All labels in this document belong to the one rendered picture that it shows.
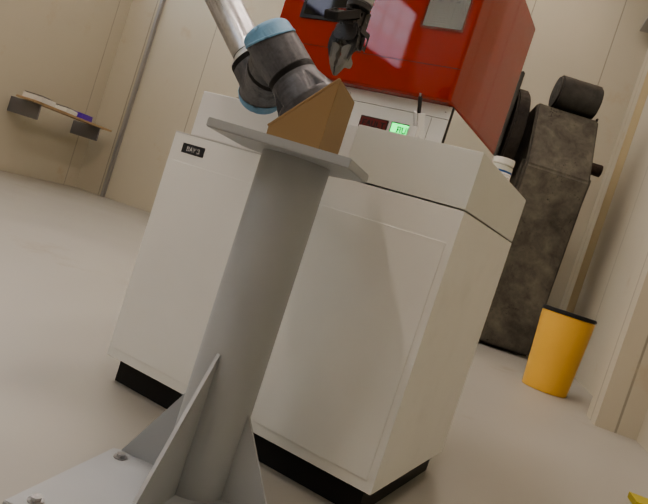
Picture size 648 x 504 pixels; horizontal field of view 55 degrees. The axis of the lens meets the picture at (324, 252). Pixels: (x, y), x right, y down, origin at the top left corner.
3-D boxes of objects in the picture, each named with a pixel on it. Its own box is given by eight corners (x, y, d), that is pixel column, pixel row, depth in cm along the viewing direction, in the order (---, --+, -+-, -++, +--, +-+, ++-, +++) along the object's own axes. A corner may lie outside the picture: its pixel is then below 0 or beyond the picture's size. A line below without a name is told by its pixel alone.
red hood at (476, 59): (341, 120, 320) (377, 8, 318) (494, 155, 283) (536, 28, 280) (262, 65, 253) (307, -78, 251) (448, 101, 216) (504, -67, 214)
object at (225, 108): (208, 142, 201) (221, 100, 200) (356, 183, 175) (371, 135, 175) (189, 134, 192) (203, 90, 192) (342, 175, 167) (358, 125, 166)
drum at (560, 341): (574, 404, 461) (602, 323, 459) (519, 384, 471) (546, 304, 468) (566, 394, 500) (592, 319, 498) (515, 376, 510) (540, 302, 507)
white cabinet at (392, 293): (216, 367, 254) (277, 175, 251) (433, 474, 209) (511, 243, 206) (94, 377, 197) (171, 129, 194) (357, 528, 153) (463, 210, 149)
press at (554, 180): (546, 368, 642) (645, 78, 630) (416, 322, 675) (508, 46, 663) (532, 350, 794) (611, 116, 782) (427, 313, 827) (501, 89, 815)
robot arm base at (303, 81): (327, 85, 132) (304, 46, 133) (272, 126, 137) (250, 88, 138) (350, 97, 146) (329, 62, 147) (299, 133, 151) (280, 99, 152)
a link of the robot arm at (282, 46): (275, 67, 135) (245, 16, 136) (262, 100, 147) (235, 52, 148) (320, 52, 139) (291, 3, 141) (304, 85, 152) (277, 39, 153)
